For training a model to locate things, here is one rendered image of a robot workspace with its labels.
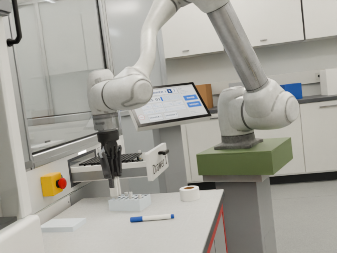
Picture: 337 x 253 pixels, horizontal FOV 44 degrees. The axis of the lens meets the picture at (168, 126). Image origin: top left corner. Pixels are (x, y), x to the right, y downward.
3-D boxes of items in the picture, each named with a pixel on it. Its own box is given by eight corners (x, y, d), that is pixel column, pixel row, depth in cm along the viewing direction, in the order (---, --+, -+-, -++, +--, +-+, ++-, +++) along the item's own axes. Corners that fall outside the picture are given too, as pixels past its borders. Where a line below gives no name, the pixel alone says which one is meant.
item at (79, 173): (163, 164, 187) (162, 150, 186) (148, 176, 162) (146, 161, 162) (80, 170, 196) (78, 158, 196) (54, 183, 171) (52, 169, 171)
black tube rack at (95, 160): (144, 166, 185) (142, 152, 184) (132, 175, 168) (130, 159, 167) (97, 170, 190) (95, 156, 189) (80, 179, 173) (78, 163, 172)
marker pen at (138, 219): (174, 217, 130) (173, 212, 130) (174, 219, 129) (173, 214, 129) (131, 221, 132) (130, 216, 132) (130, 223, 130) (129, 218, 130)
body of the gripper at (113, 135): (104, 129, 153) (108, 154, 153) (91, 132, 145) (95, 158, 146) (122, 127, 150) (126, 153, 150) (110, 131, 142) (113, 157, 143)
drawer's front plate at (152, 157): (168, 166, 188) (165, 142, 187) (152, 181, 160) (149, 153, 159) (165, 166, 189) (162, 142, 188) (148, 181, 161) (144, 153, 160)
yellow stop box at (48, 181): (65, 191, 152) (62, 171, 151) (55, 196, 145) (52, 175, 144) (52, 192, 153) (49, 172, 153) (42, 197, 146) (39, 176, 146)
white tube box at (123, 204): (151, 204, 150) (150, 193, 150) (140, 211, 142) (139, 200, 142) (121, 204, 155) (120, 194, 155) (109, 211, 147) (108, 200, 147)
